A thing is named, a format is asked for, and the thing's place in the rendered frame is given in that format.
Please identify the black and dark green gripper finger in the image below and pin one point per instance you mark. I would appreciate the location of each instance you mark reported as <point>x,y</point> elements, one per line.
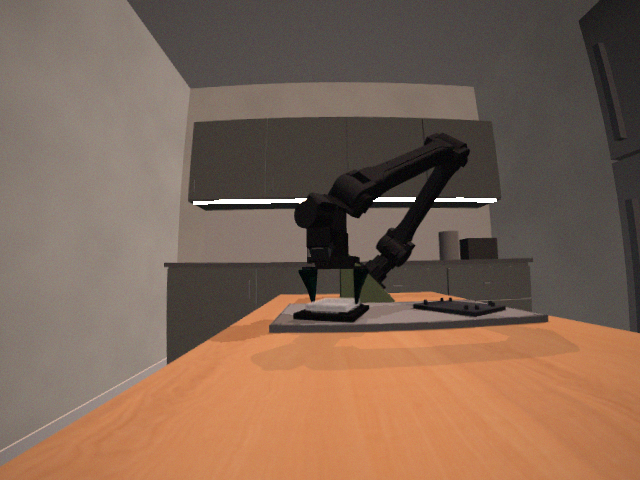
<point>358,273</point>
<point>310,285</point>

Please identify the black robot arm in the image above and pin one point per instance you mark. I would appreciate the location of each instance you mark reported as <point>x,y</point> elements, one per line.
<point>324,215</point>

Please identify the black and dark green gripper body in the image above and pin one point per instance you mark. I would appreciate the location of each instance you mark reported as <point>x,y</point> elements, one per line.
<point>335,262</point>

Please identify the white multi-well plate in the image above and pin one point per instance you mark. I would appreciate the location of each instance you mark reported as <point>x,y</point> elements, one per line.
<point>331,311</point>

